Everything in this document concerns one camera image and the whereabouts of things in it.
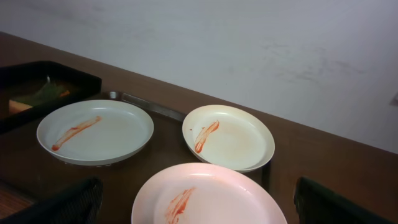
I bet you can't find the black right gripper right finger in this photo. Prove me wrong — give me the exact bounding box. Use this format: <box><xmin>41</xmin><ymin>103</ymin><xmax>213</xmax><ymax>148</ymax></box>
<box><xmin>294</xmin><ymin>177</ymin><xmax>392</xmax><ymax>224</ymax></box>

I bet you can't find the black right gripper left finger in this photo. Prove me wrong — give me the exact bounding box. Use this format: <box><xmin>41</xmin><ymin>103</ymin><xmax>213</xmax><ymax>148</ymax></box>
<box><xmin>1</xmin><ymin>177</ymin><xmax>103</xmax><ymax>224</ymax></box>

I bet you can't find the pale green plate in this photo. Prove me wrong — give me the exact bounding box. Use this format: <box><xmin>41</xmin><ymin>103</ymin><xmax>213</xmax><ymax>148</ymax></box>
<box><xmin>36</xmin><ymin>100</ymin><xmax>154</xmax><ymax>166</ymax></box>

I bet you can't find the pink plate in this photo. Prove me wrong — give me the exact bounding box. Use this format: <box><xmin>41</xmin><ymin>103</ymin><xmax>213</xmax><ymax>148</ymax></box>
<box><xmin>131</xmin><ymin>163</ymin><xmax>286</xmax><ymax>224</ymax></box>

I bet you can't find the cream white plate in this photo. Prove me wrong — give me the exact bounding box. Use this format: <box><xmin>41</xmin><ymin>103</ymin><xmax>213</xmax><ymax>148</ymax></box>
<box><xmin>182</xmin><ymin>105</ymin><xmax>275</xmax><ymax>173</ymax></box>

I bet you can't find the orange green sponge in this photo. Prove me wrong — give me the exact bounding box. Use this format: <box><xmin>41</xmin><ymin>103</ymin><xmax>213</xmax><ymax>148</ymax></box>
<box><xmin>9</xmin><ymin>82</ymin><xmax>70</xmax><ymax>114</ymax></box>

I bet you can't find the large brown serving tray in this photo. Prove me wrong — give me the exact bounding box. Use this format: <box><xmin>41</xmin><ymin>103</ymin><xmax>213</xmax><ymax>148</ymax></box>
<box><xmin>0</xmin><ymin>91</ymin><xmax>272</xmax><ymax>224</ymax></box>

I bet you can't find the small black water tray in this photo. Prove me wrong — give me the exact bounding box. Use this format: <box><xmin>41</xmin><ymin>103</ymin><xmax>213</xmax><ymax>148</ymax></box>
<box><xmin>1</xmin><ymin>61</ymin><xmax>102</xmax><ymax>133</ymax></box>

